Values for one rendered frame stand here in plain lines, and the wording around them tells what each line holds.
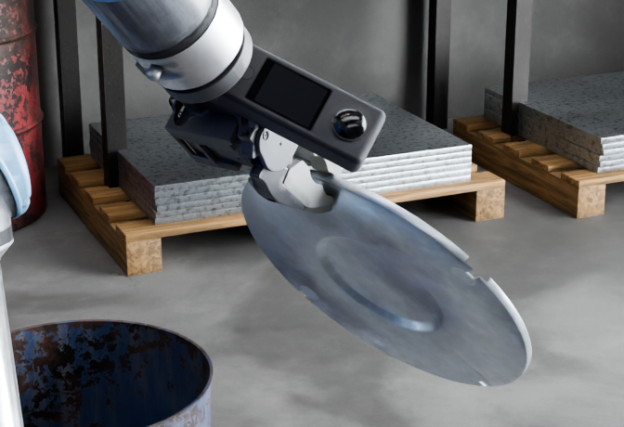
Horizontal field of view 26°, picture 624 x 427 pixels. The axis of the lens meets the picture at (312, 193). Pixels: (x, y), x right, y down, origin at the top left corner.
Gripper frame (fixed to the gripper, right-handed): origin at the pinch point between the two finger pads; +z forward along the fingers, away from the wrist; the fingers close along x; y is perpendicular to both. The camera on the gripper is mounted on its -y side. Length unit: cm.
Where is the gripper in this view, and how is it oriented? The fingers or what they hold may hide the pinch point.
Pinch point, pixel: (333, 194)
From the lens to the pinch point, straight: 108.8
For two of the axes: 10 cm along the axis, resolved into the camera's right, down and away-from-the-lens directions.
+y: -8.2, -1.8, 5.3
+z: 4.0, 4.8, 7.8
